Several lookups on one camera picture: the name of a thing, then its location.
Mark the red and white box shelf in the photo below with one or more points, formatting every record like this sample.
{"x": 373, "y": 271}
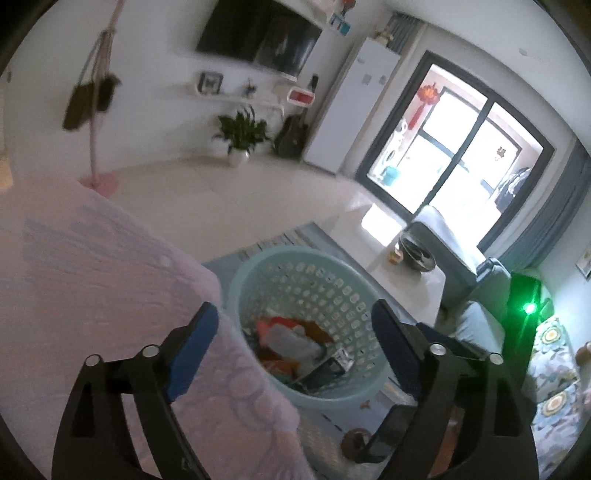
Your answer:
{"x": 301, "y": 96}

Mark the red knot hanging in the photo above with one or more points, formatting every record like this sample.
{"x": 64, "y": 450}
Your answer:
{"x": 428, "y": 94}

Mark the black flat object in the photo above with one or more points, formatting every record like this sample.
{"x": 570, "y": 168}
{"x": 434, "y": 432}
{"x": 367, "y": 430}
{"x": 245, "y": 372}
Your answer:
{"x": 388, "y": 434}

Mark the hanging clothes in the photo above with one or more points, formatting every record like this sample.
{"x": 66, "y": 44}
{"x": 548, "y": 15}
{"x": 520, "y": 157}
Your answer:
{"x": 510, "y": 184}

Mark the silver packet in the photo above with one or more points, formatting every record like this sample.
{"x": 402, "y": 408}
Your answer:
{"x": 344, "y": 356}

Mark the pink floral tablecloth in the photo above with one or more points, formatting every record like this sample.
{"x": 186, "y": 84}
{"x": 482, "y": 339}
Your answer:
{"x": 115, "y": 277}

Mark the washing machine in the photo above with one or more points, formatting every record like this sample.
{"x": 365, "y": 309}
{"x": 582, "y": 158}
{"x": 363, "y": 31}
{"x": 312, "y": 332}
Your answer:
{"x": 392, "y": 147}

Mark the white standing air conditioner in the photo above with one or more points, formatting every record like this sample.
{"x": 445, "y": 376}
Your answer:
{"x": 348, "y": 106}

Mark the black guitar bag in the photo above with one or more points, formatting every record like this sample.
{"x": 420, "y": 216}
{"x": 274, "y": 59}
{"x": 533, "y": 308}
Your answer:
{"x": 291, "y": 134}

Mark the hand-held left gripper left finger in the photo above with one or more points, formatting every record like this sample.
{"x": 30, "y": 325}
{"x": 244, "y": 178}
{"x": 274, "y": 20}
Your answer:
{"x": 194, "y": 355}

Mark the grey curtain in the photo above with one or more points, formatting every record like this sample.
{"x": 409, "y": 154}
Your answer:
{"x": 401, "y": 32}
{"x": 549, "y": 207}

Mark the potted green plant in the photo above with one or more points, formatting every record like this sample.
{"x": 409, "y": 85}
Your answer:
{"x": 240, "y": 131}

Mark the brown tote bag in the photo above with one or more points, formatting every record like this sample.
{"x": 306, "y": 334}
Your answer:
{"x": 78, "y": 106}

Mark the metal bowl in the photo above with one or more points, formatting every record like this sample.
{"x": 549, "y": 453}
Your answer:
{"x": 418, "y": 251}

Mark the small orange box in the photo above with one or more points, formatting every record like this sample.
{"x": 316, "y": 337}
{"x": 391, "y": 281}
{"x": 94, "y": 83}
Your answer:
{"x": 395, "y": 256}

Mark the small flower ornament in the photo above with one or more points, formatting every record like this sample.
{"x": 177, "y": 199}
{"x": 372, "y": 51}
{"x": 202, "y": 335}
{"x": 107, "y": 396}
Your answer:
{"x": 249, "y": 88}

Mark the light blue laundry basket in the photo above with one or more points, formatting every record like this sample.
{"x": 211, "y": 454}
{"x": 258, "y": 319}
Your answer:
{"x": 277, "y": 277}

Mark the brown paper piece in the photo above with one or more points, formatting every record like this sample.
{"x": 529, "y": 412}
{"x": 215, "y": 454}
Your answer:
{"x": 318, "y": 332}

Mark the glossy coffee table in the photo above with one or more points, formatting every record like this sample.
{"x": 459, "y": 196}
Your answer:
{"x": 401, "y": 286}

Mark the round fan ornament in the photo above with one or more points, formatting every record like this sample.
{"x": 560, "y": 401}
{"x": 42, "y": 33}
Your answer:
{"x": 347, "y": 3}

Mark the sliding glass door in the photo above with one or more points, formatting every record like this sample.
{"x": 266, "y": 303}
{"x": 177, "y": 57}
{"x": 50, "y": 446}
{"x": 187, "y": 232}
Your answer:
{"x": 392, "y": 106}

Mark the wall-mounted television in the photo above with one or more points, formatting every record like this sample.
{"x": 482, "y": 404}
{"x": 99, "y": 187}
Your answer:
{"x": 258, "y": 37}

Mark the framed wall picture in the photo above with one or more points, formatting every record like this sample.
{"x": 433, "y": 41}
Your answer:
{"x": 585, "y": 258}

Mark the brown round object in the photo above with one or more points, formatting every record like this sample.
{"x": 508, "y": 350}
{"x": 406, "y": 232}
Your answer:
{"x": 355, "y": 441}

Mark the pink coat rack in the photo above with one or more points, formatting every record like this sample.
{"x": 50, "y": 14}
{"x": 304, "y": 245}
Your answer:
{"x": 98, "y": 129}

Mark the white low wall shelf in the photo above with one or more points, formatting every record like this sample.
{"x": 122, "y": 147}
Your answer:
{"x": 231, "y": 98}

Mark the blue bucket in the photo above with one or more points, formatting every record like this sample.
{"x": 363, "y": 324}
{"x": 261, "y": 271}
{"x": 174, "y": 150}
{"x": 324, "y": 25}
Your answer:
{"x": 391, "y": 174}

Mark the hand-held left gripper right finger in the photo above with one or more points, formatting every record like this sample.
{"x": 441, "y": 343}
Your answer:
{"x": 392, "y": 344}

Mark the orange cloth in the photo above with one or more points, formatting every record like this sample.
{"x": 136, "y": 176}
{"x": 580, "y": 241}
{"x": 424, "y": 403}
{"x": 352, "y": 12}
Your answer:
{"x": 264, "y": 327}

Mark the butterfly picture frame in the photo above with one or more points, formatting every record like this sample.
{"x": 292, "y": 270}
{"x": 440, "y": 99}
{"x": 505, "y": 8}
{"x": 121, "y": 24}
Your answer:
{"x": 210, "y": 83}

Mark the grey sofa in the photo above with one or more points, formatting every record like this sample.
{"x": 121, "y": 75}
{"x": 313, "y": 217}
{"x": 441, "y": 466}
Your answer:
{"x": 461, "y": 277}

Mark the small black bag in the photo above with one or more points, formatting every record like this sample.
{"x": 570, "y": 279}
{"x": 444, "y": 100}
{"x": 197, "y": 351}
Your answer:
{"x": 106, "y": 92}

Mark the patterned cushions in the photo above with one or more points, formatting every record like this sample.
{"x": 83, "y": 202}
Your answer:
{"x": 558, "y": 369}

